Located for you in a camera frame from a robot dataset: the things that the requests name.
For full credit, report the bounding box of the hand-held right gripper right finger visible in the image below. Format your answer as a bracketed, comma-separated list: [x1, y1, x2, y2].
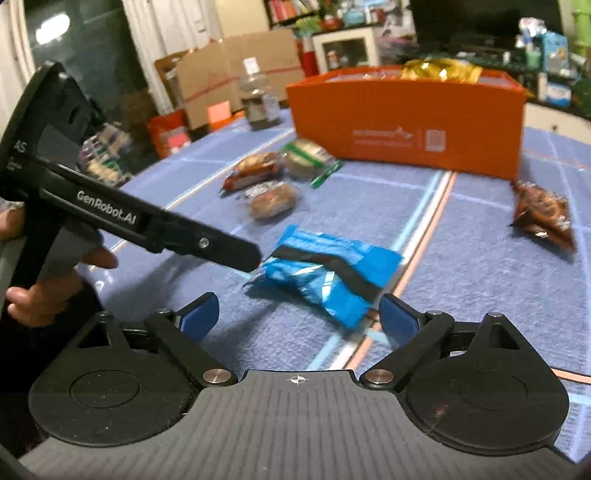
[360, 294, 527, 391]

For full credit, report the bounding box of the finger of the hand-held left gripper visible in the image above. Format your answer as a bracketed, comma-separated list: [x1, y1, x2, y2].
[161, 213, 262, 273]

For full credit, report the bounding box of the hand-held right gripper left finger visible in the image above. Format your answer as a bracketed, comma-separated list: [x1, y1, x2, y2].
[76, 292, 238, 387]

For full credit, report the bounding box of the clear cookie snack packet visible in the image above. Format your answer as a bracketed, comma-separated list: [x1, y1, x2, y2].
[244, 181, 301, 221]

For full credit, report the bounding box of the brown red-ended snack packet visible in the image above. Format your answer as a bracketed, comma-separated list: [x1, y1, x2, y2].
[221, 153, 283, 195]

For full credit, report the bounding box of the blue foil snack packet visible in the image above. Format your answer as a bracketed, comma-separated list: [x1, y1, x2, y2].
[242, 225, 403, 330]

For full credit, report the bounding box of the green white snack packet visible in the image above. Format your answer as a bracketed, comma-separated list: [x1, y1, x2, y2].
[281, 138, 343, 189]

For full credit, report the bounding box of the dark brown snack packet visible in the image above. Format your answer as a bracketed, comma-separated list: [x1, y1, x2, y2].
[510, 180, 578, 252]

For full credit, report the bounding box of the orange cardboard box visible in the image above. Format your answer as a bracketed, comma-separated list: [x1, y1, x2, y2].
[285, 65, 527, 182]

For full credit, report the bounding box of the yellow snack packet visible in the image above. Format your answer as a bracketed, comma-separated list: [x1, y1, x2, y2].
[401, 56, 483, 84]

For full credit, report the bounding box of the person's left hand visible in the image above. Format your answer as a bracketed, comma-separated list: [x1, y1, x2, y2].
[6, 246, 119, 327]

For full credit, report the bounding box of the blue checked tablecloth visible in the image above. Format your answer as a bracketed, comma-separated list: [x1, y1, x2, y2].
[76, 104, 591, 462]

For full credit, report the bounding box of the red patterned box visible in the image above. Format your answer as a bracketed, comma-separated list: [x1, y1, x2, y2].
[148, 113, 191, 160]

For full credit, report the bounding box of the flat orange box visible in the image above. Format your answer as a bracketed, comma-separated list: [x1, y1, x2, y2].
[207, 100, 232, 132]

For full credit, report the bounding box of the clear glass jar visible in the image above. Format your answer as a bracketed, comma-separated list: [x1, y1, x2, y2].
[239, 70, 281, 132]

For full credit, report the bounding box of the white curtain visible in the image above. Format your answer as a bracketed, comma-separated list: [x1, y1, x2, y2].
[121, 0, 220, 75]

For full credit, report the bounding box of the large brown cardboard box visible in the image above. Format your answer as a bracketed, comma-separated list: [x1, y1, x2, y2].
[154, 28, 305, 132]

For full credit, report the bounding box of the white glass-door cabinet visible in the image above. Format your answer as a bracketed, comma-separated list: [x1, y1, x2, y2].
[311, 25, 382, 77]

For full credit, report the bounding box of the tall beige cardboard box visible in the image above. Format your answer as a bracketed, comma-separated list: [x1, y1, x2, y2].
[215, 0, 271, 35]

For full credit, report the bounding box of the dark bookshelf with books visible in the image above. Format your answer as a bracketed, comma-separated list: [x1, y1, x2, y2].
[263, 0, 324, 28]

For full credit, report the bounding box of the blue tissue box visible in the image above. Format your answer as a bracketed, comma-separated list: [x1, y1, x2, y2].
[547, 85, 573, 108]

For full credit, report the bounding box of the black television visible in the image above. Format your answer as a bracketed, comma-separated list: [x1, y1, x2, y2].
[409, 0, 561, 51]

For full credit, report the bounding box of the blue white package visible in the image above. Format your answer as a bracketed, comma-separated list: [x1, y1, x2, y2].
[540, 32, 570, 72]

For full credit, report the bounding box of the green plastic rack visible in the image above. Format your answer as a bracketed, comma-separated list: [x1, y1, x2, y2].
[570, 9, 591, 56]

